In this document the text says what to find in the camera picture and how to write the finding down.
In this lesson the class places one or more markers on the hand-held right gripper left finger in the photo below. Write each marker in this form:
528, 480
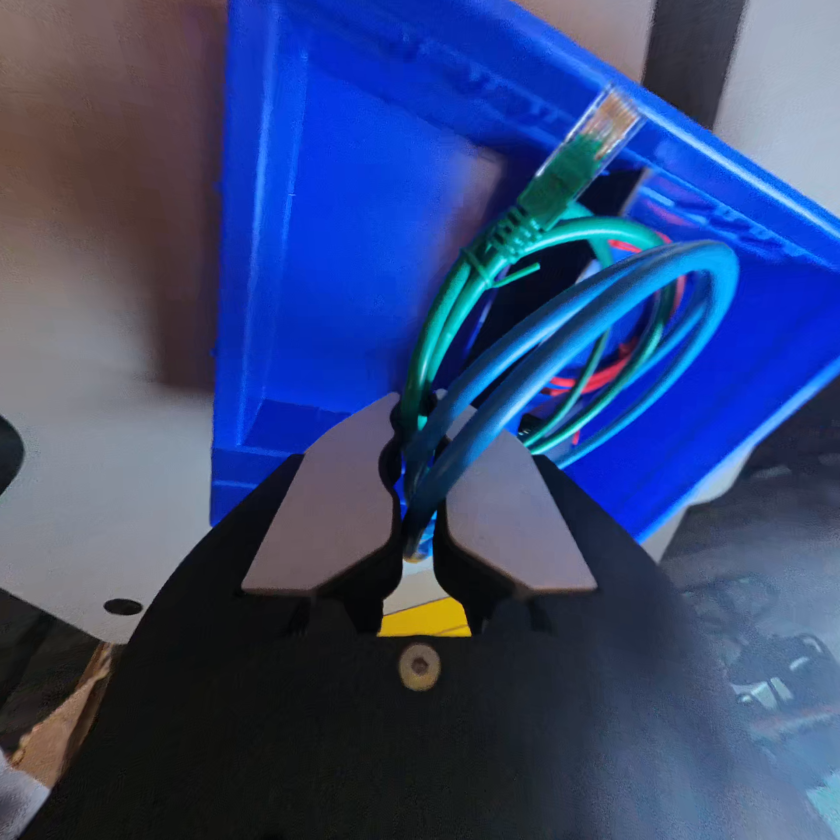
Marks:
328, 512

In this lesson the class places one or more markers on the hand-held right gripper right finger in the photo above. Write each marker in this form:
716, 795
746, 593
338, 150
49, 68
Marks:
518, 525

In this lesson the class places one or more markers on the blue plastic bin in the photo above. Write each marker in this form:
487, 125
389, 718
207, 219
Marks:
367, 262

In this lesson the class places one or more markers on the yellow plastic piece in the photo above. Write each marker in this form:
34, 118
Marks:
423, 620

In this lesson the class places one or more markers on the brown cardboard piece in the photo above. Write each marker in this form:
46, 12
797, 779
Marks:
59, 728

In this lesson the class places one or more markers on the black pole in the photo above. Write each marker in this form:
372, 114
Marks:
689, 52

